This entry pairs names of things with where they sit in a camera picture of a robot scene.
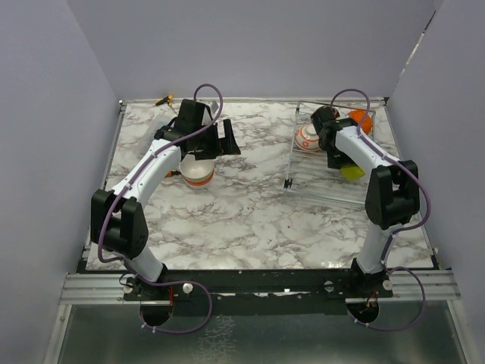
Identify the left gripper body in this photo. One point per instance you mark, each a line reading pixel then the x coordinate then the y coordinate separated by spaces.
pixel 207 143

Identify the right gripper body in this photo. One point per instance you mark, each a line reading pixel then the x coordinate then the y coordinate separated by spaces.
pixel 336 158

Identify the orange floral pattern bowl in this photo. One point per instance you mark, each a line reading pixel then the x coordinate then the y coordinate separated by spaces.
pixel 306 138

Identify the white orange striped bowl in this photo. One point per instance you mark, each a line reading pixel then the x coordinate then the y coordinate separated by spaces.
pixel 197 174

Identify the white bowl orange outside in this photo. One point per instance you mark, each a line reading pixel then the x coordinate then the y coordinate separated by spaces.
pixel 358 117

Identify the lime green bowl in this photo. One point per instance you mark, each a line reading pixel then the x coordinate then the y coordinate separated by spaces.
pixel 352 172

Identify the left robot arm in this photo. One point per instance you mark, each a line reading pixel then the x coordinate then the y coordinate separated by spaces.
pixel 117 221

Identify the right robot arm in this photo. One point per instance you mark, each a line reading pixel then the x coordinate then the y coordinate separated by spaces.
pixel 392 197

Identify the clear plastic parts box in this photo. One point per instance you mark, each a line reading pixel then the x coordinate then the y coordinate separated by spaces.
pixel 161 122

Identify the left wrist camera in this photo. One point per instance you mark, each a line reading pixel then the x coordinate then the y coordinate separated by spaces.
pixel 213 108

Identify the orange handled screwdriver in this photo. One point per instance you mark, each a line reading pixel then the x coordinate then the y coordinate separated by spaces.
pixel 173 173

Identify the white wire dish rack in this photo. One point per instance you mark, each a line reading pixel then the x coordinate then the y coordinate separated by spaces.
pixel 307 173

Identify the yellow black T-handle key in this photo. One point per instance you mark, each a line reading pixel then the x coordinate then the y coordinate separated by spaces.
pixel 167 100

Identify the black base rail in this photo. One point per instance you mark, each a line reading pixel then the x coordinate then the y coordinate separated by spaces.
pixel 256 292

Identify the aluminium frame rail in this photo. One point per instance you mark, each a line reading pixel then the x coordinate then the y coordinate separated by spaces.
pixel 83 289

